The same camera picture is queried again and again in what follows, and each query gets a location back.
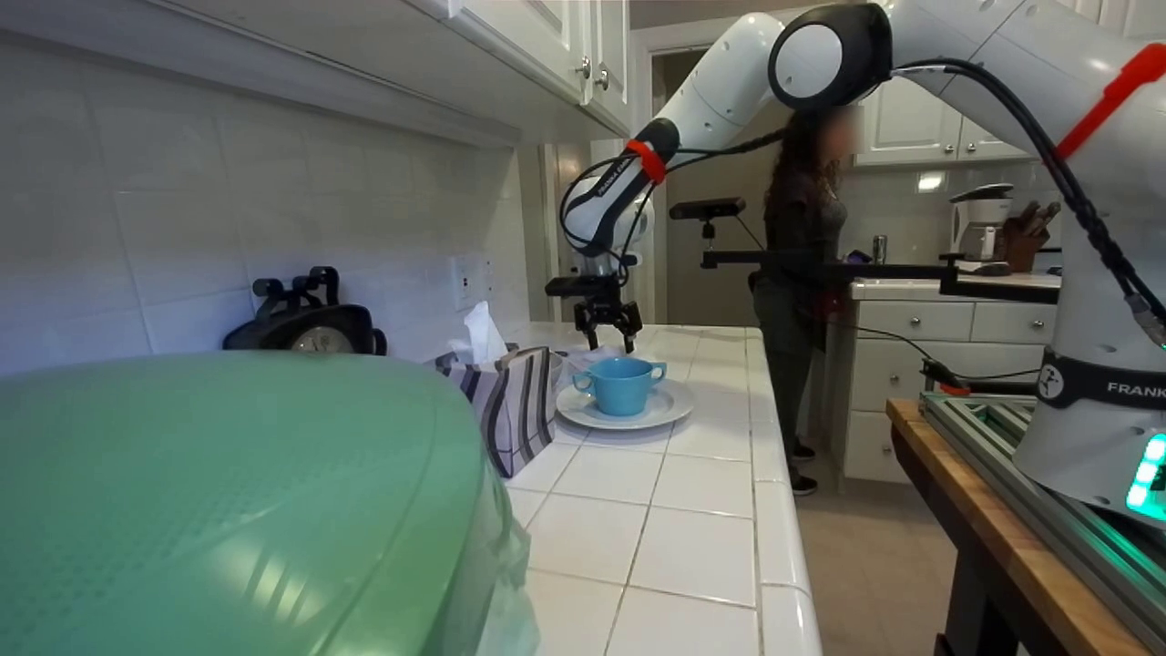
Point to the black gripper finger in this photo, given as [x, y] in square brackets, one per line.
[627, 341]
[588, 333]

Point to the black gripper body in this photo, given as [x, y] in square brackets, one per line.
[595, 296]

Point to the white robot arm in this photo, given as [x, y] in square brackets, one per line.
[1061, 92]

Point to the teal ceramic cup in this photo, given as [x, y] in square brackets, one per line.
[618, 385]

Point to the white round plate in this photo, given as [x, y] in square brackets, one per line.
[661, 404]

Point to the striped tissue box holder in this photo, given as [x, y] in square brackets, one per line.
[509, 386]

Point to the person in dark clothes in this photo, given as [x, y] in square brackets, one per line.
[798, 279]

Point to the white upper cabinets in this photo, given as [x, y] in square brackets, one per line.
[463, 70]

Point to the white lower cabinet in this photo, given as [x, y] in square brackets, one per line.
[907, 337]

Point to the black apple-shaped clock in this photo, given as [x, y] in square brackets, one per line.
[308, 313]

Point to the white coffee maker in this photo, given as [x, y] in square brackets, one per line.
[978, 215]

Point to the wooden knife block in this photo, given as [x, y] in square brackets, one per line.
[1025, 234]

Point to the wooden side table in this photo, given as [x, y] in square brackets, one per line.
[1035, 574]

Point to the black camera on stand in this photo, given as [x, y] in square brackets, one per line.
[705, 215]

